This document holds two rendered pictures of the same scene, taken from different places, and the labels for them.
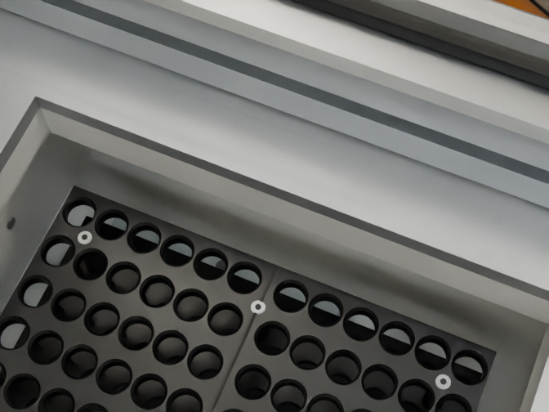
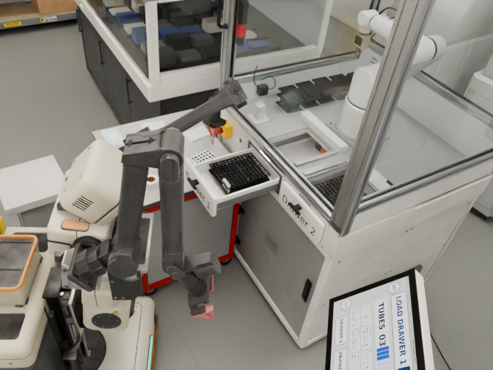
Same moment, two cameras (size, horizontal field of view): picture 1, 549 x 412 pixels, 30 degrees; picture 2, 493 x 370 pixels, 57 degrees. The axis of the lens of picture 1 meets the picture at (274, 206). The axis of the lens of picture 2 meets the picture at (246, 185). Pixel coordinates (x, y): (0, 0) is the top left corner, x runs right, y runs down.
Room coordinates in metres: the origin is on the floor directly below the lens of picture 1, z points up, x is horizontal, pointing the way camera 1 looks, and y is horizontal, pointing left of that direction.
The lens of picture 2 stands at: (1.52, 0.46, 2.22)
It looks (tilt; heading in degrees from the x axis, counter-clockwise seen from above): 42 degrees down; 211
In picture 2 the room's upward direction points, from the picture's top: 7 degrees clockwise
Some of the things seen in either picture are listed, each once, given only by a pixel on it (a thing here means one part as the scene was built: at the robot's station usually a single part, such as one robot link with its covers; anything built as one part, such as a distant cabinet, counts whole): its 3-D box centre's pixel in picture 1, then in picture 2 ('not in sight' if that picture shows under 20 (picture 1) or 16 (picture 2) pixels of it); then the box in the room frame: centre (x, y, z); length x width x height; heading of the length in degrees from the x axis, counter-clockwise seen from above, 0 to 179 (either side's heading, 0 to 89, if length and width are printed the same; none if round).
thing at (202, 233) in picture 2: not in sight; (168, 204); (0.21, -0.82, 0.38); 0.62 x 0.58 x 0.76; 66
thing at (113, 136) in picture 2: not in sight; (114, 139); (0.34, -1.06, 0.78); 0.15 x 0.10 x 0.04; 65
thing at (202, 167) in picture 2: not in sight; (240, 175); (0.20, -0.37, 0.86); 0.40 x 0.26 x 0.06; 156
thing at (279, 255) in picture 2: not in sight; (327, 213); (-0.32, -0.09, 0.40); 1.03 x 0.95 x 0.80; 66
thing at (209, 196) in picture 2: not in sight; (199, 186); (0.40, -0.45, 0.87); 0.29 x 0.02 x 0.11; 66
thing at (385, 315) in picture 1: (267, 288); not in sight; (0.14, 0.00, 0.90); 0.18 x 0.02 x 0.01; 66
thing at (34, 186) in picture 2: not in sight; (47, 236); (0.78, -1.12, 0.38); 0.30 x 0.30 x 0.76; 70
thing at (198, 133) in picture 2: not in sight; (197, 133); (0.00, -0.80, 0.77); 0.13 x 0.09 x 0.02; 166
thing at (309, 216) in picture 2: not in sight; (300, 211); (0.23, -0.04, 0.87); 0.29 x 0.02 x 0.11; 66
